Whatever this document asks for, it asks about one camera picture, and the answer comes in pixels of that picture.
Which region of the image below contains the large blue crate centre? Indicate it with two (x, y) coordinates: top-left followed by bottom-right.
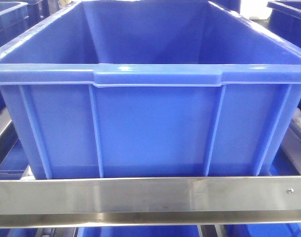
(0, 0), (301, 179)

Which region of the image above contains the large blue crate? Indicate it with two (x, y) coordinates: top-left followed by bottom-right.
(0, 1), (30, 117)
(0, 0), (301, 179)

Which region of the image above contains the blue bin lower middle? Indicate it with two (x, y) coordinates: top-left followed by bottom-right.
(77, 225), (200, 237)

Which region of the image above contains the blue bin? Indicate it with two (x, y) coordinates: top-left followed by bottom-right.
(77, 225), (200, 237)
(0, 139), (29, 180)

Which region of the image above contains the blue bin lower left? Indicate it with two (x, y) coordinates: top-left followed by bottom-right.
(0, 139), (29, 180)

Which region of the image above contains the white roller conveyor track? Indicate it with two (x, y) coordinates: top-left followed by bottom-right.
(292, 101), (301, 135)

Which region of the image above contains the large blue crate left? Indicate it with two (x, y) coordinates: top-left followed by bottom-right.
(0, 1), (30, 117)

